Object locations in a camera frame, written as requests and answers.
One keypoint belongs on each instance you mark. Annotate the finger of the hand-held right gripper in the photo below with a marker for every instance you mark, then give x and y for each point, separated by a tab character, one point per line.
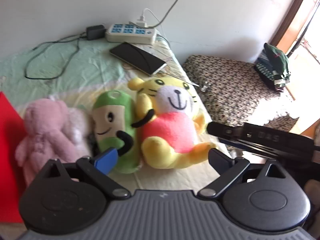
225	130

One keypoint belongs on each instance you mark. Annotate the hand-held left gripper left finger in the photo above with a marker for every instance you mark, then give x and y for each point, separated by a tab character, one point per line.
106	158

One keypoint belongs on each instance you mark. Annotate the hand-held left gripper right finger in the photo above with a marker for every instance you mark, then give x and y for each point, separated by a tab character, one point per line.
220	160

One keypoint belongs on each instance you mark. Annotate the white plush rabbit blue bow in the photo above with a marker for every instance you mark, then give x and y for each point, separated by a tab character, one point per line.
78	127

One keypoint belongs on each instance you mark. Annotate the green plush toy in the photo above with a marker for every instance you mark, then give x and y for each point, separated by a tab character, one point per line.
117	110

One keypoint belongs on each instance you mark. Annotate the yellow tiger plush toy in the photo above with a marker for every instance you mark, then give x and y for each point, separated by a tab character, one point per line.
170	130

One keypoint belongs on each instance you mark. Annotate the red cardboard box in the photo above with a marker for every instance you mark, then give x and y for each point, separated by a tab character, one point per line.
10	155

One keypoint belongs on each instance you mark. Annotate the small metal clip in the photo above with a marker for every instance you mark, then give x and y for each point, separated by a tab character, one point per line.
205	87

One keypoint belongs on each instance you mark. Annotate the brown patterned blanket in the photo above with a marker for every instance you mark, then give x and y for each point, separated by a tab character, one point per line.
225	80

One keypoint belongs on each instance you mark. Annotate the pile of folded clothes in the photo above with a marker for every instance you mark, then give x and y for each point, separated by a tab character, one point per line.
275	62

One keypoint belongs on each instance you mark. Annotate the pale green bed sheet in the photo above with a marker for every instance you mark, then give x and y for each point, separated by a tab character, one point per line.
87	62

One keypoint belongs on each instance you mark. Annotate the black smartphone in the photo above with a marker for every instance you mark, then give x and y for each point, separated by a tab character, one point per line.
137	56

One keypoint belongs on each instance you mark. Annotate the white power strip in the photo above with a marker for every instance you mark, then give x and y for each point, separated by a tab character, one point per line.
125	37

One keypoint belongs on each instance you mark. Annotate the black power adapter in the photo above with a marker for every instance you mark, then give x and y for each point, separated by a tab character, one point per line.
95	32

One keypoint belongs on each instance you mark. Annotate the white charger plug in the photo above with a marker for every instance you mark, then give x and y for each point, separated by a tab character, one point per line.
142	22

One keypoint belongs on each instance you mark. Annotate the wooden door frame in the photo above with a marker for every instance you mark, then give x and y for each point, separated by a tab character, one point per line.
287	22

